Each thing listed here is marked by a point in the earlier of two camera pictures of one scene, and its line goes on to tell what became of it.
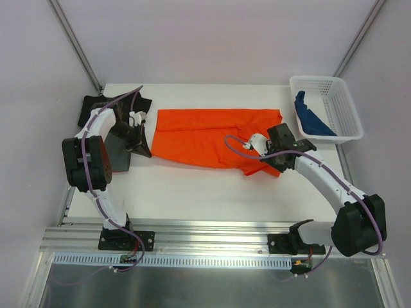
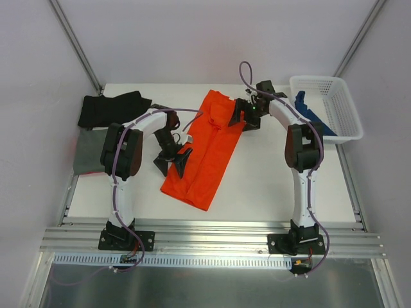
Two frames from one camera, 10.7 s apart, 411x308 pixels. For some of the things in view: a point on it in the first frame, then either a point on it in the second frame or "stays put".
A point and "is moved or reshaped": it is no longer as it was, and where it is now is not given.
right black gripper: (276, 159) → (245, 113)
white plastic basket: (329, 98) stays put
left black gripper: (140, 138) → (173, 157)
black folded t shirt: (133, 102) stays put
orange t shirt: (218, 137) is moved or reshaped
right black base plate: (292, 244) stays put
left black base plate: (121, 240) stays put
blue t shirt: (311, 124) stays put
